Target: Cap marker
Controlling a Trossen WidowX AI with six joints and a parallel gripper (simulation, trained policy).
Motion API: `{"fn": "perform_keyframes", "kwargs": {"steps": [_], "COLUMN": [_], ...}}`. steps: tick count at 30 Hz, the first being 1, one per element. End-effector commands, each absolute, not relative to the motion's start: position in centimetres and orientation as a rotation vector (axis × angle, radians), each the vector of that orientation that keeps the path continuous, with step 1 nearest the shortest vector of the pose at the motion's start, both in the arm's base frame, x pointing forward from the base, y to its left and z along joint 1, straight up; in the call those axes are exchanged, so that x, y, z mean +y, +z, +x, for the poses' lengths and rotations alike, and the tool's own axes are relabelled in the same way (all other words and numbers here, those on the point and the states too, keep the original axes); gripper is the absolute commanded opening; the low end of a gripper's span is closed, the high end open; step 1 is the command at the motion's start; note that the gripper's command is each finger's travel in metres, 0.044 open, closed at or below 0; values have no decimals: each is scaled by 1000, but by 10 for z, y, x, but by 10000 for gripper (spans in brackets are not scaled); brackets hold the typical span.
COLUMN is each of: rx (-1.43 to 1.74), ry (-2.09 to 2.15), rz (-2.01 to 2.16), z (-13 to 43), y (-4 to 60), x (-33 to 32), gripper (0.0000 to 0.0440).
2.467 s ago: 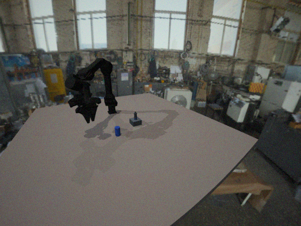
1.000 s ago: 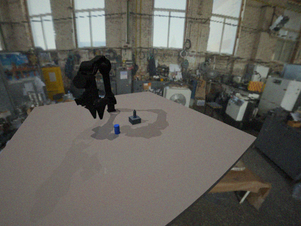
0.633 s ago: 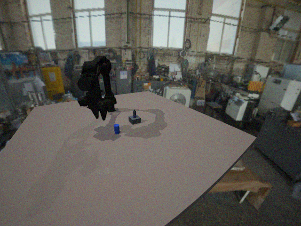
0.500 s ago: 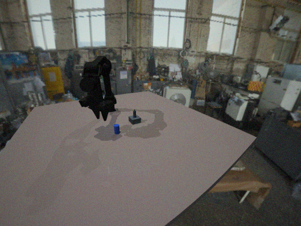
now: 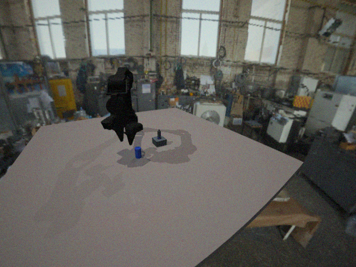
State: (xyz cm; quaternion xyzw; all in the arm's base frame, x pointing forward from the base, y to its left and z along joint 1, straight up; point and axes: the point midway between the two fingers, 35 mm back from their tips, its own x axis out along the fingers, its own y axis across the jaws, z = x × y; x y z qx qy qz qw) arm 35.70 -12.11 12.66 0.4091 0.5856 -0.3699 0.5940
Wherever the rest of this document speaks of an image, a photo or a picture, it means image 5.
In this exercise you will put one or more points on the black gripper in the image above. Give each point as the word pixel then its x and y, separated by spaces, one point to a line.
pixel 130 128

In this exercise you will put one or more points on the blue cylinder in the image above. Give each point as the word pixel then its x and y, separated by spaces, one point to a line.
pixel 138 152

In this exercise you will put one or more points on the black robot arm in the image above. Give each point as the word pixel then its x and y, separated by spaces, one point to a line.
pixel 118 87

